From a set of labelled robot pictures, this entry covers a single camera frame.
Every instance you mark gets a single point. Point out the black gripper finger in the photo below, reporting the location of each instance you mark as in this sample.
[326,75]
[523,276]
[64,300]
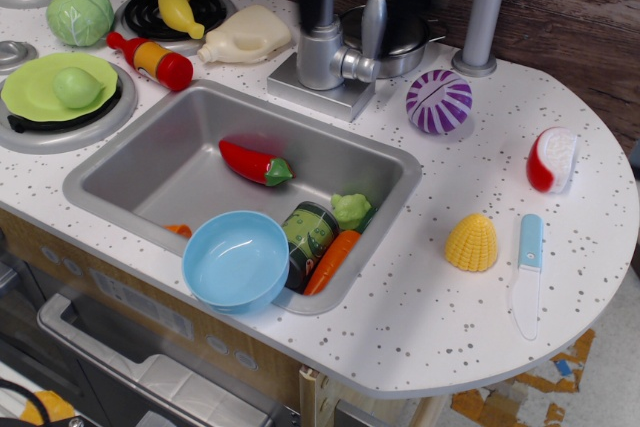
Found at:
[315,14]

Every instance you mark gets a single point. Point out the yellow toy corn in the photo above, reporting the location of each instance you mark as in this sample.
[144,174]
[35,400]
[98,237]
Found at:
[472,244]

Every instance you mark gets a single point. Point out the light blue plastic bowl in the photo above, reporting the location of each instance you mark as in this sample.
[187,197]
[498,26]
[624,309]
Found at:
[237,262]

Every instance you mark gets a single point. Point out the silver toy cooking pot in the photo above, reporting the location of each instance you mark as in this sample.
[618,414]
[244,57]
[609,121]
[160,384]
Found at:
[400,52]

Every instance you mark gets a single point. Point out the cream toy milk jug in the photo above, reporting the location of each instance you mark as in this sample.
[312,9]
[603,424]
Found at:
[248,36]

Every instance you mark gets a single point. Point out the grey vertical support pole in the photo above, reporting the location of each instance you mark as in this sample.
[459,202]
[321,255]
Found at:
[476,59]

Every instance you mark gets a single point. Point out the silver toy faucet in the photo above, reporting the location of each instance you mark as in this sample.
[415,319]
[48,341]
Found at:
[325,74]

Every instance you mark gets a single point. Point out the purple white toy onion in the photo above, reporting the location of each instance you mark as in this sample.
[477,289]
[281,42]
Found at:
[439,101]

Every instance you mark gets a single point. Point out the yellow toy banana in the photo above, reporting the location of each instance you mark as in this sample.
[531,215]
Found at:
[179,16]

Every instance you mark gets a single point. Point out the red toy ketchup bottle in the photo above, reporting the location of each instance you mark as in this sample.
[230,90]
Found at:
[170,69]

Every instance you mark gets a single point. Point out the back right stove burner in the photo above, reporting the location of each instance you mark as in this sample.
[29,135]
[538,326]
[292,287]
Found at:
[142,18]

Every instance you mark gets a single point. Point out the red toy chili pepper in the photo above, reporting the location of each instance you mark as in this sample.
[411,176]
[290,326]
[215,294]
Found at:
[256,166]

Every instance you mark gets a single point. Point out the silver toy sink basin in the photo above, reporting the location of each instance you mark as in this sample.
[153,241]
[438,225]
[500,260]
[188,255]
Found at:
[165,169]

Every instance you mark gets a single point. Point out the light green toy broccoli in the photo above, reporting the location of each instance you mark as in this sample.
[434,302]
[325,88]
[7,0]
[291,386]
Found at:
[349,210]

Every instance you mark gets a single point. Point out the red white toy cheese wedge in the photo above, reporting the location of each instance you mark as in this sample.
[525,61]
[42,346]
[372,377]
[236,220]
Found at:
[550,161]

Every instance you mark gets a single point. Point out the green toy cabbage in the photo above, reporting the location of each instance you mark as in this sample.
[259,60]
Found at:
[80,23]

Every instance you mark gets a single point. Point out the green toy food can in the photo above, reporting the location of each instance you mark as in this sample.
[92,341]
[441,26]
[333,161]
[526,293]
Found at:
[310,230]

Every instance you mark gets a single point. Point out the orange toy carrot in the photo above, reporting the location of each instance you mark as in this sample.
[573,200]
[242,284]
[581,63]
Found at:
[332,260]

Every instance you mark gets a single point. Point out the pale green toy fruit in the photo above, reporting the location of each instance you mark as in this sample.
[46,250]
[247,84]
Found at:
[76,88]

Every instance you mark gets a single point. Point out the front left stove burner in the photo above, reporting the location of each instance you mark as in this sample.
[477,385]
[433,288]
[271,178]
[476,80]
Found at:
[37,143]

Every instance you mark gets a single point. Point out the small orange toy piece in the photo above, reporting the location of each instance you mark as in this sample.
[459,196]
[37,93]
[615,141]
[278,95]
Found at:
[180,229]

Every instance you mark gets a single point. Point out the light green plastic plate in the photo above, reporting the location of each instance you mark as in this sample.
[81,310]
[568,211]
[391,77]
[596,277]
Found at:
[28,91]

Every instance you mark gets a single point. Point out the grey stove knob left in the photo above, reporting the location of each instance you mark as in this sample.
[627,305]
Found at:
[13,54]

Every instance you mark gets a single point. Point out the yellow object bottom left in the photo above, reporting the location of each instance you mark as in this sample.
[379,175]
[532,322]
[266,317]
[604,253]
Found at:
[57,408]

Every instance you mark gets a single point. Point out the toy knife blue handle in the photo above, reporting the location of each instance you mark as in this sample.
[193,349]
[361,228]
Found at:
[526,288]

